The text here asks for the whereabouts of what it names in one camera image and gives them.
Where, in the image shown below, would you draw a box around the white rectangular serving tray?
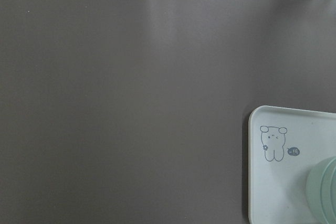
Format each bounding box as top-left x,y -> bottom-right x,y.
248,105 -> 335,223

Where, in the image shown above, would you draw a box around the stacked green bowls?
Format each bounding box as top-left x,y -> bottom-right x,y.
306,157 -> 335,223

